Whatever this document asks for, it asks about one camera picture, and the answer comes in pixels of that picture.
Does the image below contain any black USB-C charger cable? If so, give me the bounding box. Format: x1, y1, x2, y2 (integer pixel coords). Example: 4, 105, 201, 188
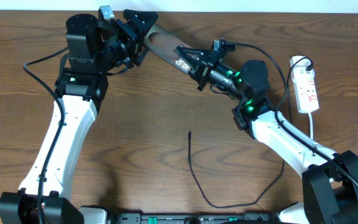
187, 57, 314, 209

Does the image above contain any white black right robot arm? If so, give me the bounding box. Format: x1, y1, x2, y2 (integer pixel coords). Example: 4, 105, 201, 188
175, 43, 358, 223

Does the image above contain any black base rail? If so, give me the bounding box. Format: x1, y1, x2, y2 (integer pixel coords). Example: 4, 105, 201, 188
82, 205, 279, 224

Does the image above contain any white power strip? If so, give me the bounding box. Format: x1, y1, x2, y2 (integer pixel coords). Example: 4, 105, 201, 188
290, 55, 319, 114

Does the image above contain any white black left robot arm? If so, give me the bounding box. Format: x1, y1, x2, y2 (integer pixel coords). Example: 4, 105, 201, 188
0, 6, 158, 223

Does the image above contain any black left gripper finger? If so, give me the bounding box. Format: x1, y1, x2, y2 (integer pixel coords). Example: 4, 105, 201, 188
123, 9, 158, 44
134, 47, 149, 67

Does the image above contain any white power strip cord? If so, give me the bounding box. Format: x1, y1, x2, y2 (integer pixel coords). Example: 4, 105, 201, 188
308, 112, 314, 140

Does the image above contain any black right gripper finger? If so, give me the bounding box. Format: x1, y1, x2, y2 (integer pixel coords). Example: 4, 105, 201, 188
188, 67, 202, 83
175, 46, 211, 67

